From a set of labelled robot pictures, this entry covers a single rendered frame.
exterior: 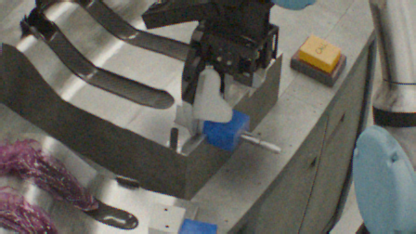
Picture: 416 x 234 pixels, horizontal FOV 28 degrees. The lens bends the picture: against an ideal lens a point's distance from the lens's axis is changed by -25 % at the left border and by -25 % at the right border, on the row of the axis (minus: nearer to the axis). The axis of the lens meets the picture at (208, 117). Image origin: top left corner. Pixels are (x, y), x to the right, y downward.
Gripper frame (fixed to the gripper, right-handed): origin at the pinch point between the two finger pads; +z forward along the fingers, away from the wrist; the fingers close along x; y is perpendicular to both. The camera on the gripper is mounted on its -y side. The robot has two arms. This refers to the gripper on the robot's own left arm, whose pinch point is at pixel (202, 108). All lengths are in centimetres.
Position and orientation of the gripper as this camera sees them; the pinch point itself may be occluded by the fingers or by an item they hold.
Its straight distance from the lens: 131.1
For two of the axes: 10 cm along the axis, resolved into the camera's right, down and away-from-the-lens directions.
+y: 8.7, 3.7, -3.3
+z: -0.8, 7.7, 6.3
